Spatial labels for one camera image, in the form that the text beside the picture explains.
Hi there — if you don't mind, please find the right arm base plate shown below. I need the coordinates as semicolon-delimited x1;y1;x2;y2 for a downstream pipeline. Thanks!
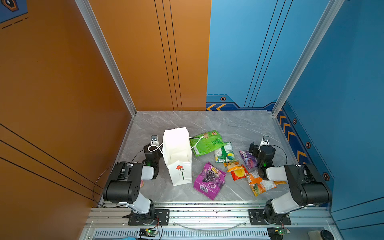
248;209;292;226

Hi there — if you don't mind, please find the green circuit board right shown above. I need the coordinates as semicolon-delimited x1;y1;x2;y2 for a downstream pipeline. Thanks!
267;228;291;240

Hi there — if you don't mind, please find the small orange snack packet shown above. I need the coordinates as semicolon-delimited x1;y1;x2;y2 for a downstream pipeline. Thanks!
273;181;287;186

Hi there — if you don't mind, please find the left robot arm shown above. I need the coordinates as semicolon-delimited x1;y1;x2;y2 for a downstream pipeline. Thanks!
103;144;163;225

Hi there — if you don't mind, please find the black round knob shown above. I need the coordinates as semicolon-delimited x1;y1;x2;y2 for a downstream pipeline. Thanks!
320;230;335;240

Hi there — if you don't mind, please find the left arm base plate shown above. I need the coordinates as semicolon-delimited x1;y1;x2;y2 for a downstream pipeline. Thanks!
128;209;170;226

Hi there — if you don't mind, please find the green circuit board left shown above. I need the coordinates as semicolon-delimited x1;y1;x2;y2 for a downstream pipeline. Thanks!
139;229;159;238

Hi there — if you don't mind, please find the green snack bag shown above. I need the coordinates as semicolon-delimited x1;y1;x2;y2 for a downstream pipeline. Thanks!
190;130;226;157

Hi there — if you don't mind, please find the aluminium frame rail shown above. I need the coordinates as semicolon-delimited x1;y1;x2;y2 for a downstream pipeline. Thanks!
79;201;343;240

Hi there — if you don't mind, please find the white paper bag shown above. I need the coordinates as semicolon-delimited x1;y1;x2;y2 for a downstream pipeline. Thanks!
145;127;192;186

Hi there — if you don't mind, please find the red yellow snack packet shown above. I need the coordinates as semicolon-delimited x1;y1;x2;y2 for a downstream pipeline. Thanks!
224;162;248;181

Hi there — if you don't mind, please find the magenta grape snack bag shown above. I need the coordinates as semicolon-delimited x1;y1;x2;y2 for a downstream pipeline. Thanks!
194;163;227;200

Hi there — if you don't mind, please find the orange white snack bag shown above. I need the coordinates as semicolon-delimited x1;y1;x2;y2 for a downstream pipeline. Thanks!
246;170;277;197

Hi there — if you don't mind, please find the purple snack packet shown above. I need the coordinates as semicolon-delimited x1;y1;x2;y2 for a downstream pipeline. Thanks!
239;151;258;170

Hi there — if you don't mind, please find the green white snack packet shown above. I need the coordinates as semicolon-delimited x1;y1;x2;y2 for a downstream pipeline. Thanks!
214;142;236;163

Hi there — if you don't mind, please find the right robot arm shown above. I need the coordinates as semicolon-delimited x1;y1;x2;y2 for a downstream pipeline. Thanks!
247;141;333;225

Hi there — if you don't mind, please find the green circuit board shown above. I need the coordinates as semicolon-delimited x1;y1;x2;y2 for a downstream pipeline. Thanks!
139;229;159;238
267;228;291;240

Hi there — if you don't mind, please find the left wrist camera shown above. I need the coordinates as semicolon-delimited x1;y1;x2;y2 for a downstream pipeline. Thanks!
151;135;160;146

